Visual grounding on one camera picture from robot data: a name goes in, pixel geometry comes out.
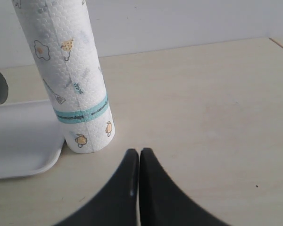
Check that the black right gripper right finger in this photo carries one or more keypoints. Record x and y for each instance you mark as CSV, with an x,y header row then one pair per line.
x,y
162,202

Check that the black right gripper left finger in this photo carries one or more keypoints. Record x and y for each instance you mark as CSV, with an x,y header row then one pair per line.
x,y
116,203

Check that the printed white paper towel roll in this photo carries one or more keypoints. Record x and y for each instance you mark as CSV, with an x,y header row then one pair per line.
x,y
60,37

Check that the white rectangular plastic tray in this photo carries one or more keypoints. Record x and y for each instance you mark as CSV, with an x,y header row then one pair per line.
x,y
30,138

